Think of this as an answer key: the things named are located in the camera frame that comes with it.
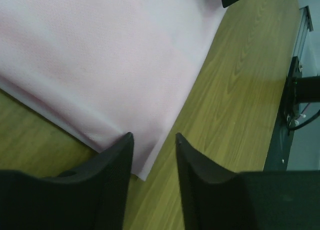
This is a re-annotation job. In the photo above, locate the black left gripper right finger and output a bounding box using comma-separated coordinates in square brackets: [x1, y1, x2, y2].
[175, 133, 320, 230]

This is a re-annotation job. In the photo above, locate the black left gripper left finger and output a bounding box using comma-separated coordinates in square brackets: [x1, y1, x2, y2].
[0, 133, 134, 230]

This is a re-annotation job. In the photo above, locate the pink t-shirt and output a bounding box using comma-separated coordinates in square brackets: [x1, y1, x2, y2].
[0, 0, 226, 180]

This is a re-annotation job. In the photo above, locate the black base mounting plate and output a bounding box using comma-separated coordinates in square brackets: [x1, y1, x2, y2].
[263, 56, 302, 171]

